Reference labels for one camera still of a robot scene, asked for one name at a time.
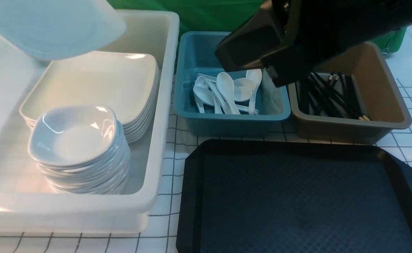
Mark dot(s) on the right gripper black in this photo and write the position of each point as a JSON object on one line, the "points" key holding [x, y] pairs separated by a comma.
{"points": [[289, 38]]}

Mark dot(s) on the large white square plate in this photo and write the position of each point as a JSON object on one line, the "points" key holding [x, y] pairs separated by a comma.
{"points": [[59, 29]]}

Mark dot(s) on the black chopsticks in brown bin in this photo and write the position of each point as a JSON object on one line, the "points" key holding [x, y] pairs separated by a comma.
{"points": [[329, 95]]}

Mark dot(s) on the white spoons in blue bin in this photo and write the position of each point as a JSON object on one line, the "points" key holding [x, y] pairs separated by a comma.
{"points": [[227, 95]]}

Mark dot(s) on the brown plastic bin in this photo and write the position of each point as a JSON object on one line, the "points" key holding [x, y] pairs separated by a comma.
{"points": [[377, 93]]}

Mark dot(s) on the green backdrop cloth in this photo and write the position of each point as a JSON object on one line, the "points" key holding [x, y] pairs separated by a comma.
{"points": [[198, 15]]}

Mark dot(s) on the blue plastic bin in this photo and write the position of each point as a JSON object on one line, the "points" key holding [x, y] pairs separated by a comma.
{"points": [[196, 55]]}

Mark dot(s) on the checkered white tablecloth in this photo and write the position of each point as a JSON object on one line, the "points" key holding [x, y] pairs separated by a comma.
{"points": [[160, 235]]}

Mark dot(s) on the stack of white square plates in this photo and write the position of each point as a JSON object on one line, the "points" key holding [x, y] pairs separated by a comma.
{"points": [[126, 82]]}

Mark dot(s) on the black serving tray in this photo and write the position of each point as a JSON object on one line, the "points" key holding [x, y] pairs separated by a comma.
{"points": [[279, 197]]}

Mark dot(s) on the stack of white bowls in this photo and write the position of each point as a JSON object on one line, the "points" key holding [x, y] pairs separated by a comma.
{"points": [[81, 150]]}

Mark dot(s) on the large white plastic bin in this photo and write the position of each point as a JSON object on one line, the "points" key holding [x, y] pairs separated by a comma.
{"points": [[27, 204]]}

